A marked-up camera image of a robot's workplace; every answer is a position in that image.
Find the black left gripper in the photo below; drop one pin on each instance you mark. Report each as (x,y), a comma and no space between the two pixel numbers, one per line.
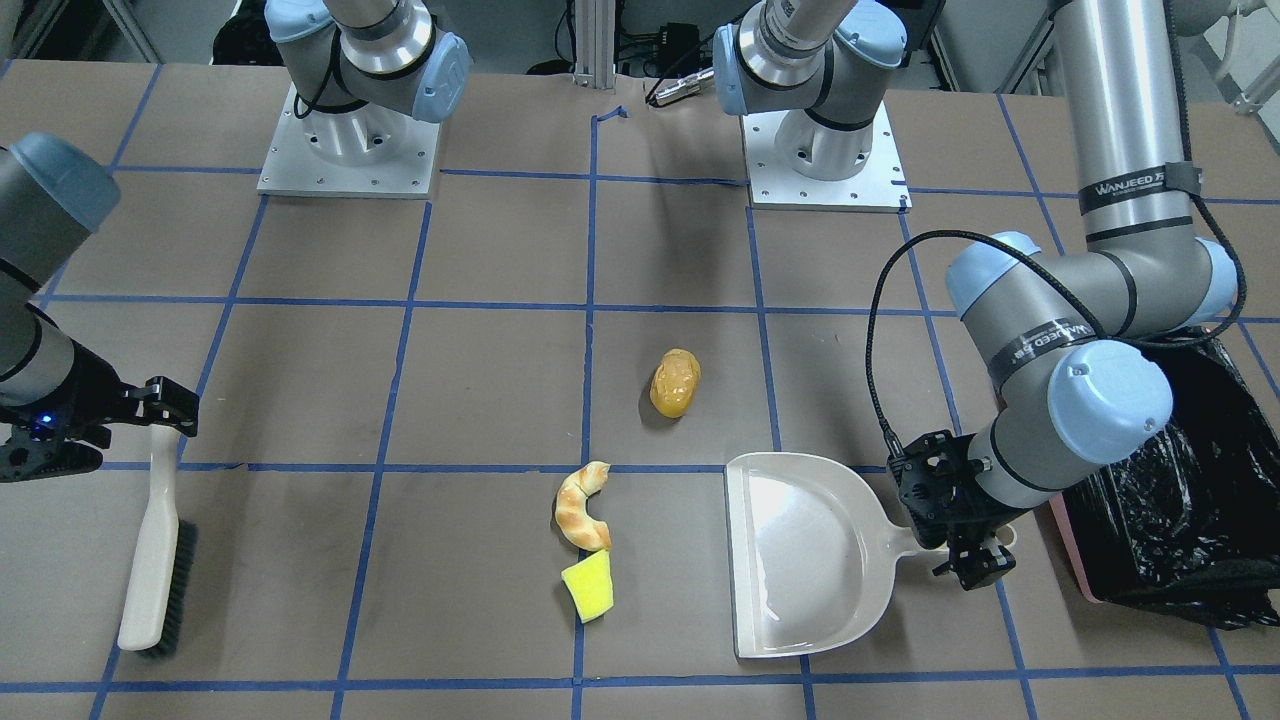
(958,517)

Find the black lined trash bin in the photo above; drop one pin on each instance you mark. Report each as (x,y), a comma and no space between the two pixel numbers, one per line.
(1187,525)

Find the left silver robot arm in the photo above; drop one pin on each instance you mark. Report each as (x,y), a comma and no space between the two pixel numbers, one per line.
(1060,335)

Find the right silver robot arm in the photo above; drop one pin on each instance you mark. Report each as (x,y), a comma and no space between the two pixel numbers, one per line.
(363,73)

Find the beige hand brush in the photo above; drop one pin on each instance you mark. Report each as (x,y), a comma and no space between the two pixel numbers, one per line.
(164,553)

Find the beige plastic dustpan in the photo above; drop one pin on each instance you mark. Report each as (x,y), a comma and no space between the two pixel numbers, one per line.
(813,555)

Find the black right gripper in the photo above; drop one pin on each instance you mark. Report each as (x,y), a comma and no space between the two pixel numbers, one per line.
(82,383)

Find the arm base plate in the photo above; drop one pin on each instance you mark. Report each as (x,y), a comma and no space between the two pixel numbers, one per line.
(794,163)
(369,153)

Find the yellow sponge piece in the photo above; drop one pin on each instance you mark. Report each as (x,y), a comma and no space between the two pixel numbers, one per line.
(590,585)

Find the aluminium frame post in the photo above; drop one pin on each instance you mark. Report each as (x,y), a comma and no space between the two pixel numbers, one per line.
(595,44)

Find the toy croissant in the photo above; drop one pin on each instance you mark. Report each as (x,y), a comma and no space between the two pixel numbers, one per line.
(571,510)

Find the yellow bread roll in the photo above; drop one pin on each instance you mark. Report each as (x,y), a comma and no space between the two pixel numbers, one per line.
(674,383)

